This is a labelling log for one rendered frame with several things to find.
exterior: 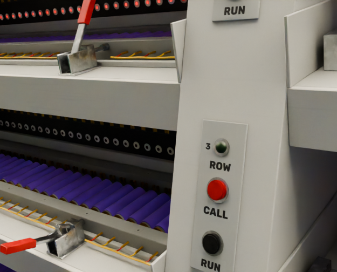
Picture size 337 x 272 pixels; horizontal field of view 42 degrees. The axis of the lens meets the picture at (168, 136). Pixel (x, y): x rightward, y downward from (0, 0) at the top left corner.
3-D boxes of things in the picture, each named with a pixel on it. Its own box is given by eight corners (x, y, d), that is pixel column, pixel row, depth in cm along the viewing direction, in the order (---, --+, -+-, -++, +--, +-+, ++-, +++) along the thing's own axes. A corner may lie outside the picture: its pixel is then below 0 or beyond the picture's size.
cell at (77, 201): (114, 191, 61) (80, 213, 56) (105, 189, 62) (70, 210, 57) (111, 179, 60) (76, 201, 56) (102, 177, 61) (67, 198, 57)
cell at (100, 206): (136, 197, 58) (101, 221, 54) (126, 194, 60) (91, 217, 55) (133, 185, 58) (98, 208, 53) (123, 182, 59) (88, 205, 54)
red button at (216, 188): (222, 202, 34) (225, 182, 33) (205, 198, 35) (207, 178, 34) (229, 201, 34) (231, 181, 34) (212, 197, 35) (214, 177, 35)
